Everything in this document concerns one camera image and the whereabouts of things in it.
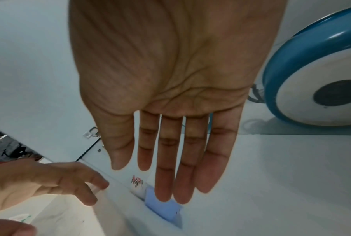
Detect small lavender bowl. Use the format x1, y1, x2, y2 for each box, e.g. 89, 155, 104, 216
144, 184, 183, 229

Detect blue pan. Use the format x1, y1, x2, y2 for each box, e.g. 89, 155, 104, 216
248, 5, 351, 128

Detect white floral bowl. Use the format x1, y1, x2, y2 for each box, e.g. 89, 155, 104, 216
128, 173, 149, 200

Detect metal cabinet hinge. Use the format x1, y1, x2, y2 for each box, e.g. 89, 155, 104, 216
83, 126, 102, 140

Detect person's right hand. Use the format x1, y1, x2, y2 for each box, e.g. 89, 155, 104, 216
68, 0, 289, 205

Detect person's left hand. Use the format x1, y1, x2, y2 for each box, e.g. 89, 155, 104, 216
0, 159, 110, 236

